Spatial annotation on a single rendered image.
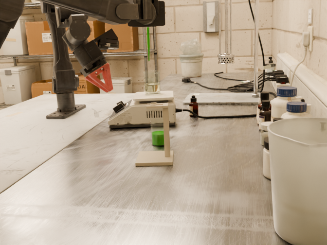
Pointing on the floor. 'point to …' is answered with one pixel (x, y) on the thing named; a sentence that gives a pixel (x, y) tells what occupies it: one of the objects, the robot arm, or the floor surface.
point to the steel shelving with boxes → (11, 90)
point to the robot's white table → (46, 131)
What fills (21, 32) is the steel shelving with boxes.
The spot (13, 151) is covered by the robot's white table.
